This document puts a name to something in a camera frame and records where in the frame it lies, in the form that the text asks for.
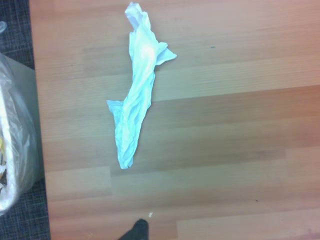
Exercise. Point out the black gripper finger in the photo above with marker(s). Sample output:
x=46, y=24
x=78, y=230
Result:
x=137, y=231

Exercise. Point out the white tissue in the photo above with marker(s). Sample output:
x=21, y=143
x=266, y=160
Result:
x=140, y=82

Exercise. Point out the trash inside bin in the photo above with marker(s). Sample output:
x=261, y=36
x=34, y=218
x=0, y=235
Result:
x=2, y=165

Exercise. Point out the clear plastic bin liner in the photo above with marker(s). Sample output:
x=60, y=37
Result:
x=15, y=140

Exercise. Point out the grey trash bin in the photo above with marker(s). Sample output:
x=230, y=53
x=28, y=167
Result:
x=27, y=120

